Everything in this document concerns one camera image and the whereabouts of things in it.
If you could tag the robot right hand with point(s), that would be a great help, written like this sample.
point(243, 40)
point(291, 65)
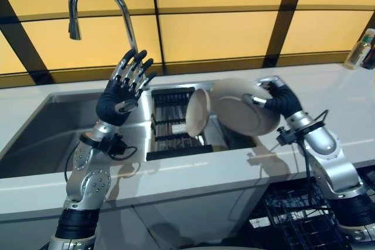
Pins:
point(281, 97)

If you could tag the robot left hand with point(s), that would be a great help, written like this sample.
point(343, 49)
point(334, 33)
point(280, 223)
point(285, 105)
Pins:
point(112, 102)

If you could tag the large beige plate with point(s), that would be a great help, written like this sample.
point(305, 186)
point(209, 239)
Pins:
point(243, 109)

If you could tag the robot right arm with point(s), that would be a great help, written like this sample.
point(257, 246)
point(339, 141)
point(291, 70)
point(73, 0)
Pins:
point(331, 165)

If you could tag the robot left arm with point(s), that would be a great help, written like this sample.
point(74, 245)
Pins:
point(85, 174)

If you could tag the black dishwasher rack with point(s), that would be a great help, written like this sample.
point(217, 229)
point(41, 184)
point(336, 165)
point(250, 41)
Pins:
point(307, 215)

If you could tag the stainless steel sink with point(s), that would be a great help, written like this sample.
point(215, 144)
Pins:
point(73, 127)

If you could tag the black sink drying rack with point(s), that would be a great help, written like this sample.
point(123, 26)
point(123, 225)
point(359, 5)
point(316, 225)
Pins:
point(173, 121)

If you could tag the small beige plate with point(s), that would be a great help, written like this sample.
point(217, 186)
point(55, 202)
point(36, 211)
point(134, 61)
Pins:
point(198, 113)

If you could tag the chrome gooseneck faucet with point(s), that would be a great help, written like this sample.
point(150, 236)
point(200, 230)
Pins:
point(117, 13)

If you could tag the clear bottle with white cap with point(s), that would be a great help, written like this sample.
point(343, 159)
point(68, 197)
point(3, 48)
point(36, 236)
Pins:
point(358, 51)

